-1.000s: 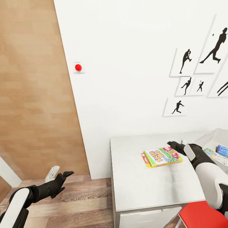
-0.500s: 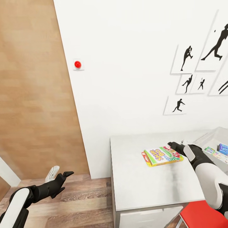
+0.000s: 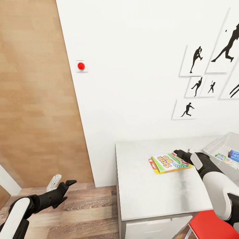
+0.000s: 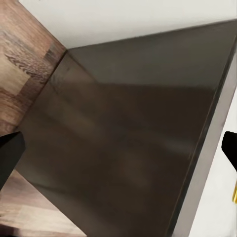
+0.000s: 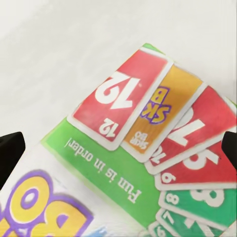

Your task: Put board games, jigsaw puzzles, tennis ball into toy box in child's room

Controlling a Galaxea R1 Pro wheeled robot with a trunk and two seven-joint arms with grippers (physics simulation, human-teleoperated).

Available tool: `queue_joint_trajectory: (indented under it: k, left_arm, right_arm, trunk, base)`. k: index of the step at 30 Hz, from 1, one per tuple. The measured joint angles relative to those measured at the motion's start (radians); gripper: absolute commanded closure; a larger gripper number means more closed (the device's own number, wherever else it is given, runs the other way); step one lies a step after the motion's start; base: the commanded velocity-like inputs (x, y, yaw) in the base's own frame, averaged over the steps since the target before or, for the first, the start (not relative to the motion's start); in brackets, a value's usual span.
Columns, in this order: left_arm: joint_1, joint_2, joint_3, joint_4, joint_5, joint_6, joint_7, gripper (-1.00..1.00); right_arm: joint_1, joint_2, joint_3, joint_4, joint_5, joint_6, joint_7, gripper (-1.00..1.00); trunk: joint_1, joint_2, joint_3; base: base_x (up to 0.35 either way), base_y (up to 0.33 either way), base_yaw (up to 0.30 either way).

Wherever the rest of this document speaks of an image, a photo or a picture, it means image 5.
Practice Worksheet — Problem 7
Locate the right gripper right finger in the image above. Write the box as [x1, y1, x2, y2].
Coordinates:
[221, 131, 237, 171]

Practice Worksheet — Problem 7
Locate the board game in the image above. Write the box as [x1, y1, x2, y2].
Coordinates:
[0, 43, 237, 237]

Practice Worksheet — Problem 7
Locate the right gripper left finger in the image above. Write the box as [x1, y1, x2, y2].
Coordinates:
[0, 131, 27, 190]

